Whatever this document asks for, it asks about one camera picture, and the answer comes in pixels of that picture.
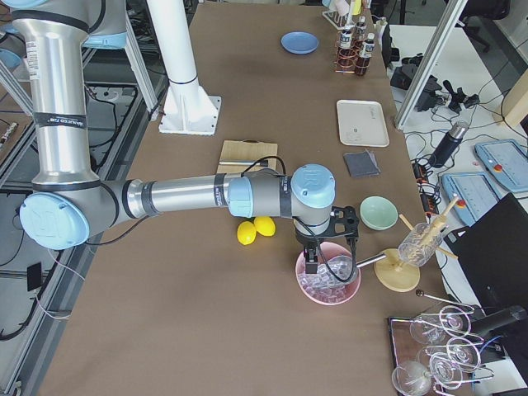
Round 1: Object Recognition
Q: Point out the yellow lemon far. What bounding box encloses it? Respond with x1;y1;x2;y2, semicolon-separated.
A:
253;216;276;237

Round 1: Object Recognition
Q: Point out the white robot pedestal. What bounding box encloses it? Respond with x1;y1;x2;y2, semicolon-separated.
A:
148;0;221;136

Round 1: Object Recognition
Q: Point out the wine glass rack tray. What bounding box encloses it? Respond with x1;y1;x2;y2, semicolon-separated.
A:
388;304;494;395

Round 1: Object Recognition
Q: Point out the blue teach pendant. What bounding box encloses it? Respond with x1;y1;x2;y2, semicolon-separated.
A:
474;139;528;193
441;172;502;226

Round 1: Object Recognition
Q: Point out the wooden cutting board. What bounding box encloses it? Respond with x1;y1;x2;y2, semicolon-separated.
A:
217;140;278;173

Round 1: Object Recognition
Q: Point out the blue teach pendant far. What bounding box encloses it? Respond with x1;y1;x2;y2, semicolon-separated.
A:
474;139;528;193

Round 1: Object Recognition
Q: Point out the blue plate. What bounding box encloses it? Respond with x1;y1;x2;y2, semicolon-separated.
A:
280;31;319;54

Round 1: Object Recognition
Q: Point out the tea bottle back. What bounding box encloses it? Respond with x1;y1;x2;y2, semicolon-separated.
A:
355;16;366;47

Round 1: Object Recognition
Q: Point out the tea bottle middle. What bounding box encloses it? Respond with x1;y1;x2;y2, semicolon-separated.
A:
337;25;354;64

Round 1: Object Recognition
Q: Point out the black laptop monitor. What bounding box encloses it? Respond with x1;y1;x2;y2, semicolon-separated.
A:
445;193;527;308

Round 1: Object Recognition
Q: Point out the steel muddler black tip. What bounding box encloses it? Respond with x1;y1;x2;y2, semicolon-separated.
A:
219;160;255;166

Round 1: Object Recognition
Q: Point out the yellow lemon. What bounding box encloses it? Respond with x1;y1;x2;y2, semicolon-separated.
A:
237;221;257;246
253;216;276;237

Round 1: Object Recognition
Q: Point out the mint green bowl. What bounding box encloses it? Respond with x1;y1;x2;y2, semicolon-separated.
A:
360;196;398;231

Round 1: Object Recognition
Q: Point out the wooden cup tree stand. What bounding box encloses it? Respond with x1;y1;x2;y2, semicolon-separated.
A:
374;195;458;292

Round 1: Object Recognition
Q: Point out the metal ice scoop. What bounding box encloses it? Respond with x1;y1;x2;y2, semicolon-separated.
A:
327;253;386;287

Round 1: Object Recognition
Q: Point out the cream rabbit tray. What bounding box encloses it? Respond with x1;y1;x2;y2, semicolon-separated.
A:
337;99;389;148

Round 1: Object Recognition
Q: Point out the black thermos bottle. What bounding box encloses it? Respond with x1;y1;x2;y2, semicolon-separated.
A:
428;120;469;168

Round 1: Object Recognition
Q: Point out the yellow lemon near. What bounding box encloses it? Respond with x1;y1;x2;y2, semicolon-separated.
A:
237;221;257;246

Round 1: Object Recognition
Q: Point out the copper wire bottle rack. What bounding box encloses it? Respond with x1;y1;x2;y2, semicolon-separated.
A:
335;39;375;76

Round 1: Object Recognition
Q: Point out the clear glass tumbler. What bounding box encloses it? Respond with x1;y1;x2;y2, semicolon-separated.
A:
398;223;442;267

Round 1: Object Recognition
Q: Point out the aluminium frame post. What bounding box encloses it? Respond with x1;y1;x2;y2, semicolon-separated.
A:
394;0;468;130

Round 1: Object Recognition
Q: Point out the tea bottle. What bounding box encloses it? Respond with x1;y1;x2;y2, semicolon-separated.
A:
337;25;354;64
355;16;366;47
355;33;375;76

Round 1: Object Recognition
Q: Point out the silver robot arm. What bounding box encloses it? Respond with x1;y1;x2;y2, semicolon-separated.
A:
9;1;358;274

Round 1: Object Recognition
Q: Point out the pink bowl with ice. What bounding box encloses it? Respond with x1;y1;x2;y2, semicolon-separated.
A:
295;242;361;305

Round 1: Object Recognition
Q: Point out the grey folded cloth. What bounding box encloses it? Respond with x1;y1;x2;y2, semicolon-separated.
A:
343;150;380;178

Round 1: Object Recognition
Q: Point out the blue teach pendant near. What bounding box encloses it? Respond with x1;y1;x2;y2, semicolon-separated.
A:
441;172;502;226

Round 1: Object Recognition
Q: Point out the tea bottle front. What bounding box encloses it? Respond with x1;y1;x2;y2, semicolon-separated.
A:
355;33;375;76

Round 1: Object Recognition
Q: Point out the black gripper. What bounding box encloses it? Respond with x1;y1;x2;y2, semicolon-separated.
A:
293;206;358;274

